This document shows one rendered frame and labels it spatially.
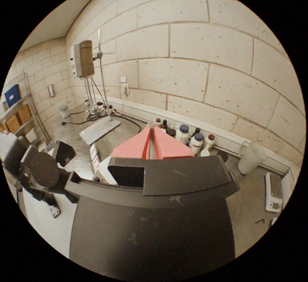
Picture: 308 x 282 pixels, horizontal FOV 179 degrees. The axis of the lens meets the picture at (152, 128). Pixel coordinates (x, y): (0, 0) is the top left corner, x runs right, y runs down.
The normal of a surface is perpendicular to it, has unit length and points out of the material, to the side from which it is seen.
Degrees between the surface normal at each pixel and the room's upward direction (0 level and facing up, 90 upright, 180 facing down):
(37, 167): 65
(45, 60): 90
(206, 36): 90
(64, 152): 76
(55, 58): 90
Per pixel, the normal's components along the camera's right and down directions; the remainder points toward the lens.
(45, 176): 0.89, -0.45
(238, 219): 0.00, -0.80
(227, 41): -0.54, 0.50
